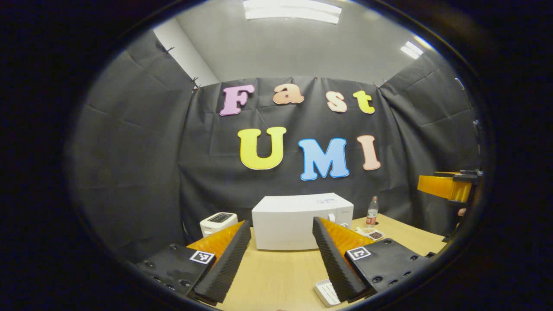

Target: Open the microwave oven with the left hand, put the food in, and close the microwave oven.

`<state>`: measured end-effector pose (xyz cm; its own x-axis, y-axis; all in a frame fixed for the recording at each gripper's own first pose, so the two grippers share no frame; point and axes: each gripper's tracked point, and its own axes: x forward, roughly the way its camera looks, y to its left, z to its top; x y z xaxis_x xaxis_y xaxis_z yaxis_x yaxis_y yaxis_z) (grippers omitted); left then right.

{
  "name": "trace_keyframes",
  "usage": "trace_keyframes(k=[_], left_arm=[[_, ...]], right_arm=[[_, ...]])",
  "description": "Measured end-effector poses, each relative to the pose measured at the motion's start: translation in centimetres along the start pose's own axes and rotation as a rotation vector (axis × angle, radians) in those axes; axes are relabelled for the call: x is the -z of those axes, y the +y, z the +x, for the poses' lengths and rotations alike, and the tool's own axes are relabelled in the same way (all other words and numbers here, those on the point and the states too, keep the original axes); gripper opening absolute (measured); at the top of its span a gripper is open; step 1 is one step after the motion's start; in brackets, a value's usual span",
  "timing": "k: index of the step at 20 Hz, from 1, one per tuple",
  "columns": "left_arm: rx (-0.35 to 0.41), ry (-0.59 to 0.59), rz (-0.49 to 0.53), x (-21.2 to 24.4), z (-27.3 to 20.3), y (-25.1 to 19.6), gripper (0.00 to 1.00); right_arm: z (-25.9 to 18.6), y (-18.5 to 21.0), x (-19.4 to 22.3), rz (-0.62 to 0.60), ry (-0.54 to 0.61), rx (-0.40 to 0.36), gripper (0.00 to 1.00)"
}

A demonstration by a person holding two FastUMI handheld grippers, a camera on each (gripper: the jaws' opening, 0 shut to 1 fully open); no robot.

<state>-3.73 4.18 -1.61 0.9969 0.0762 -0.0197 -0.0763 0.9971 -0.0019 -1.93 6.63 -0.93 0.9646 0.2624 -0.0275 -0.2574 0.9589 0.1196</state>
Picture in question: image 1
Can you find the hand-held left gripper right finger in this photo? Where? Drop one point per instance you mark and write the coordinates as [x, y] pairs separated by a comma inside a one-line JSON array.
[[337, 263]]

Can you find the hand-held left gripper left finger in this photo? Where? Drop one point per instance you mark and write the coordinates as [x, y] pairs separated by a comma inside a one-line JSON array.
[[227, 268]]

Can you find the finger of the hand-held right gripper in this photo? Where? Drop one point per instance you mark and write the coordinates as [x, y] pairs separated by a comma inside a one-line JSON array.
[[440, 188]]

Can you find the white microwave oven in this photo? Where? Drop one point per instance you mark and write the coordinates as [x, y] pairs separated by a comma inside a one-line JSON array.
[[285, 224]]

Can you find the small white ribbed tray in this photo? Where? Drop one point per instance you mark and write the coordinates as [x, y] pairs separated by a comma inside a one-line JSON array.
[[326, 293]]

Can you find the white toaster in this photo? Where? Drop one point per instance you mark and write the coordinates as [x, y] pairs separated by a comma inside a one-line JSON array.
[[216, 222]]

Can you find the white divided dish of beans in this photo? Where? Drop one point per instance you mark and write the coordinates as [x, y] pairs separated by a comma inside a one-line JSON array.
[[373, 234]]

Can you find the red label water bottle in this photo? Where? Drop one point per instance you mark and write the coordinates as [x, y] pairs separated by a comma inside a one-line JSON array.
[[372, 214]]

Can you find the black backdrop cloth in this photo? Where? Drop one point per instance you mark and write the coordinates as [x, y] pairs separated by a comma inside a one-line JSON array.
[[151, 172]]

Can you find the small ceiling light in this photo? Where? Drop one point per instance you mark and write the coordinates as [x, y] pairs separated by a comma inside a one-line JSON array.
[[411, 49]]

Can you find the large ceiling light panel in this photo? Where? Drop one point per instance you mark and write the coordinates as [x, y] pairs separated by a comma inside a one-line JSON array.
[[291, 11]]

